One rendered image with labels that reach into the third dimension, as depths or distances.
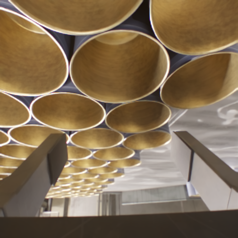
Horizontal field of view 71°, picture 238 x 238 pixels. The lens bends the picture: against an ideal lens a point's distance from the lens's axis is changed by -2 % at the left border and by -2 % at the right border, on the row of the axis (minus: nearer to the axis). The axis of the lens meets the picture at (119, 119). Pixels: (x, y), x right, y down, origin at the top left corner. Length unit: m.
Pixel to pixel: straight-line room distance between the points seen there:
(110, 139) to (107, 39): 0.13
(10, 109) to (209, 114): 0.32
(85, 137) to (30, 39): 0.14
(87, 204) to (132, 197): 1.59
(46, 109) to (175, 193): 1.18
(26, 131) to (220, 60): 0.24
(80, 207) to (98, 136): 2.68
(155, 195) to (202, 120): 1.02
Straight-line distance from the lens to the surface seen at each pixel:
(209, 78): 0.19
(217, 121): 0.40
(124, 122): 0.21
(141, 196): 1.38
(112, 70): 0.17
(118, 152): 0.32
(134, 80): 0.16
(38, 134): 0.26
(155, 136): 0.28
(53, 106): 0.20
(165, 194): 1.32
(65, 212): 2.61
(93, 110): 0.20
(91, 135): 0.26
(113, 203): 2.68
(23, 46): 0.19
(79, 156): 0.31
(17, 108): 0.21
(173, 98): 0.17
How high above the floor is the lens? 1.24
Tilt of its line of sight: 29 degrees down
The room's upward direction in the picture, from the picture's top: 178 degrees clockwise
